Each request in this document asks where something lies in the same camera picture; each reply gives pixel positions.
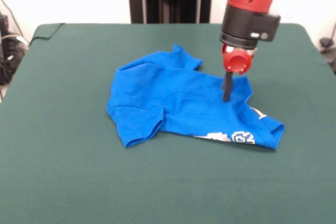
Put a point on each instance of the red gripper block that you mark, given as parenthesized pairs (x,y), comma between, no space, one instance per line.
(237,61)

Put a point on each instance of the blue printed T-shirt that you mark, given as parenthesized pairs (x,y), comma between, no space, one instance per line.
(170,98)

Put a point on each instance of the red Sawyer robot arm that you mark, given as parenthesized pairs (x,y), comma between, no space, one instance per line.
(249,9)

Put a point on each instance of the dark green table cloth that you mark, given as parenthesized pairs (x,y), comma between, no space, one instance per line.
(131,182)

